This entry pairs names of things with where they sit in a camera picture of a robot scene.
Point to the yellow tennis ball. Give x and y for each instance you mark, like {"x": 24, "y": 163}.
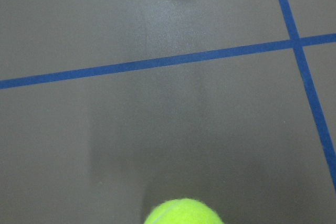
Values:
{"x": 183, "y": 210}

